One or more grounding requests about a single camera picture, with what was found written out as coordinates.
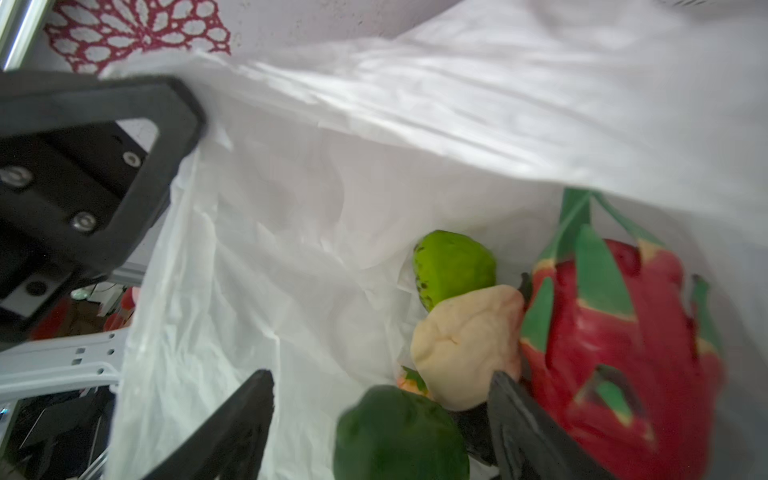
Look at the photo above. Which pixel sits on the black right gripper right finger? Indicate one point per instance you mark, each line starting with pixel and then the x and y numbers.
pixel 528 443

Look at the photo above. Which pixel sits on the green guava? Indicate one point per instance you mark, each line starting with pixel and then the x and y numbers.
pixel 394 434

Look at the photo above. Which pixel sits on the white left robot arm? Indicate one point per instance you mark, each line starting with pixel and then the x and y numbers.
pixel 36 368

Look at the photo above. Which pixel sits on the bumpy green custard apple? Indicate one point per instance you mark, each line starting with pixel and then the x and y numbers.
pixel 448 264

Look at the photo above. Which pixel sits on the white plastic bag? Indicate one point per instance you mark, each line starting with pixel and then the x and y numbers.
pixel 290 225

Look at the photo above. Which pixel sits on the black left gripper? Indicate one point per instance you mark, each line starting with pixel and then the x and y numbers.
pixel 86 166

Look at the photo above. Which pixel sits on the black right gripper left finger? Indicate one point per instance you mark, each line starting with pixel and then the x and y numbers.
pixel 231 443

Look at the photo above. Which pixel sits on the beige round fruit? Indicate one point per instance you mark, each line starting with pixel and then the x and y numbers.
pixel 464 340

